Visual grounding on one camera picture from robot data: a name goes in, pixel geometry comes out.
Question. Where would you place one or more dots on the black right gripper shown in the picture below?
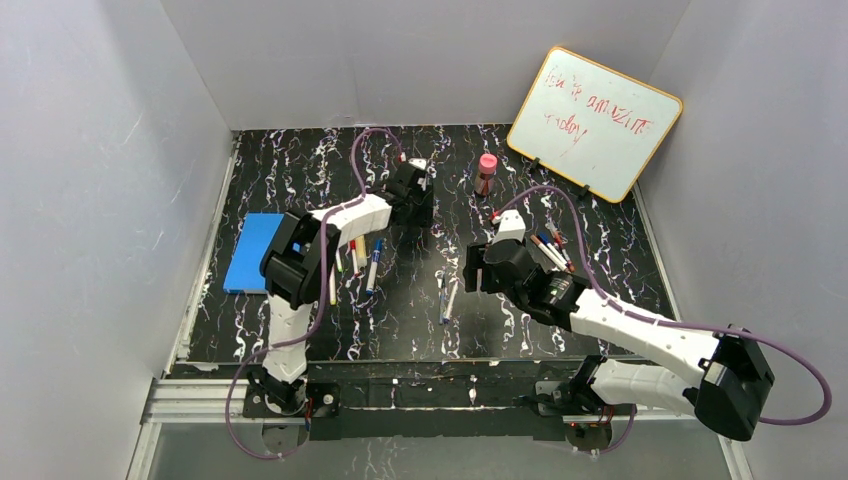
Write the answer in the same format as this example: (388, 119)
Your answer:
(477, 268)

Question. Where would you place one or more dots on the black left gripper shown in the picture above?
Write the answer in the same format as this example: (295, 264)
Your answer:
(416, 201)

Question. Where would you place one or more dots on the checkered black white pen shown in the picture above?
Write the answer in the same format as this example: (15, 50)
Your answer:
(441, 288)

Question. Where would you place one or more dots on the purple white marker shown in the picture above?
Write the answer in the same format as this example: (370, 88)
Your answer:
(447, 306)

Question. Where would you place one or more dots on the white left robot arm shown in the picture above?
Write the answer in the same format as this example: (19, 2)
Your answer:
(296, 269)

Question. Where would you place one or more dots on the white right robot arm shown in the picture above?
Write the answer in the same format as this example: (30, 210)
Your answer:
(720, 376)

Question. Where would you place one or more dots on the yellow capped pen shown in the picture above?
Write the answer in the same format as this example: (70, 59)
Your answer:
(332, 293)

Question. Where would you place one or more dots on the blue red marker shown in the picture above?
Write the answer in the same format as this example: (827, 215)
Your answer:
(553, 249)

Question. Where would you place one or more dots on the blue capped white marker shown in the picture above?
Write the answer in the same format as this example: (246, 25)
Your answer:
(373, 267)

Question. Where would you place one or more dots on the orange yellow highlighter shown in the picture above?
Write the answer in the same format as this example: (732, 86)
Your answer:
(361, 251)

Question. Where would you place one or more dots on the red capped white marker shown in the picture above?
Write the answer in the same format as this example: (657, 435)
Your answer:
(355, 257)

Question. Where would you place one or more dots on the pink capped bottle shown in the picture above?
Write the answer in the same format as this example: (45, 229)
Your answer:
(484, 180)

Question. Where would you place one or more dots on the yellow framed whiteboard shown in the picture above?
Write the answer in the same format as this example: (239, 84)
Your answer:
(594, 126)

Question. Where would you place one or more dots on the blue foam pad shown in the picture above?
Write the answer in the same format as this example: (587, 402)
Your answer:
(243, 274)

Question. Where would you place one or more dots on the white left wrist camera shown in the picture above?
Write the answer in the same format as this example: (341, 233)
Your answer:
(421, 164)

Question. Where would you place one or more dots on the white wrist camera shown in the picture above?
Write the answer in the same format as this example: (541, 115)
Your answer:
(510, 225)
(421, 164)

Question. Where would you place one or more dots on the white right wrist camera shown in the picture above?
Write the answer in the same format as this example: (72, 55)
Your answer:
(510, 225)

